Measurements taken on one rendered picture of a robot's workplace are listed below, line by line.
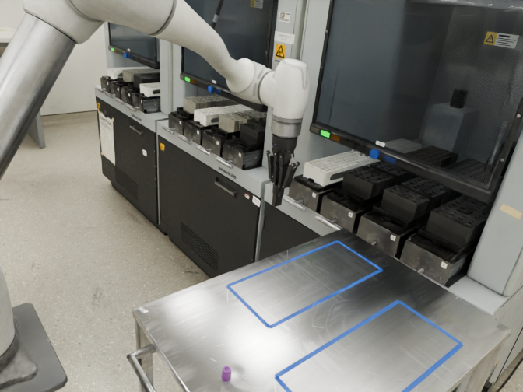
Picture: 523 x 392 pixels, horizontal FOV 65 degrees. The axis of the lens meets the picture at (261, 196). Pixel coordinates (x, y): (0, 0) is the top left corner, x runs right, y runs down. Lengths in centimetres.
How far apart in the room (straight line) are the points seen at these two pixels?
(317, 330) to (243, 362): 16
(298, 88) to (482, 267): 68
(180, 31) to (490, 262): 92
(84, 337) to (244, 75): 131
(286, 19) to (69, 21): 80
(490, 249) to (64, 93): 411
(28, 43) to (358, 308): 82
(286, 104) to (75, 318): 139
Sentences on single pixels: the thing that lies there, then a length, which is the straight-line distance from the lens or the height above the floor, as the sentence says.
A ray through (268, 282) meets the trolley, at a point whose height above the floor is 82.
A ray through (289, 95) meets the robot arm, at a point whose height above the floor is 113.
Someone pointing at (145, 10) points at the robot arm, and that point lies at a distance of 83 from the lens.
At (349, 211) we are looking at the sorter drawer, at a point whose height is 80.
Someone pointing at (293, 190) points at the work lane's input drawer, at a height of 77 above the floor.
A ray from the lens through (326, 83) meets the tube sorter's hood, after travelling 137.
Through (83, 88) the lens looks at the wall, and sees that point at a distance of 467.
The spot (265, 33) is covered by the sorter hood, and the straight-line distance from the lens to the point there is 157.
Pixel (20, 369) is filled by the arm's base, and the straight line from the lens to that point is 93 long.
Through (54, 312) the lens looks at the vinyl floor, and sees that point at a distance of 214.
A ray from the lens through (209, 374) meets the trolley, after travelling 72.
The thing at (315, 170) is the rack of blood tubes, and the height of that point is 86.
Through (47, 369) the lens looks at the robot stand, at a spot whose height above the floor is 70.
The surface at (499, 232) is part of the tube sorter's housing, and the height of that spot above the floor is 90.
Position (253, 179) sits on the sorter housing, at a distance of 159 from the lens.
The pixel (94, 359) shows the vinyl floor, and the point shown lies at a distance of 189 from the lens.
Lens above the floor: 138
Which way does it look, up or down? 26 degrees down
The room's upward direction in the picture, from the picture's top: 6 degrees clockwise
